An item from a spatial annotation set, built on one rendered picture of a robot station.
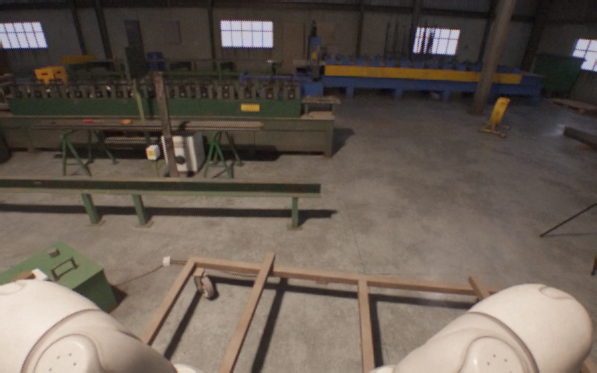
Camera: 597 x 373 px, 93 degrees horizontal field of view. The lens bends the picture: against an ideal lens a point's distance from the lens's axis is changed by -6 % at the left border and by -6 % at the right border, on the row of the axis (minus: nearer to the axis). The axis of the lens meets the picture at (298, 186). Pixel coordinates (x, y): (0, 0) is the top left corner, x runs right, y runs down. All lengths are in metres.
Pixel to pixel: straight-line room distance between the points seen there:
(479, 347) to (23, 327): 0.56
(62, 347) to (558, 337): 0.61
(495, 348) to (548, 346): 0.11
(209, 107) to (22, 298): 4.28
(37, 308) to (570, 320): 0.74
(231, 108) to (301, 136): 1.12
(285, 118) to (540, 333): 4.25
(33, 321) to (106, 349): 0.13
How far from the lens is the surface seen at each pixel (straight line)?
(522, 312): 0.54
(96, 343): 0.44
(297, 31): 12.59
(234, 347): 1.84
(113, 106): 5.25
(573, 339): 0.58
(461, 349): 0.43
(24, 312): 0.55
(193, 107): 4.76
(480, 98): 9.02
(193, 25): 13.76
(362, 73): 9.03
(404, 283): 2.33
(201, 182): 3.06
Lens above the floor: 1.89
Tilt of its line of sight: 29 degrees down
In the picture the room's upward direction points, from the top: 2 degrees clockwise
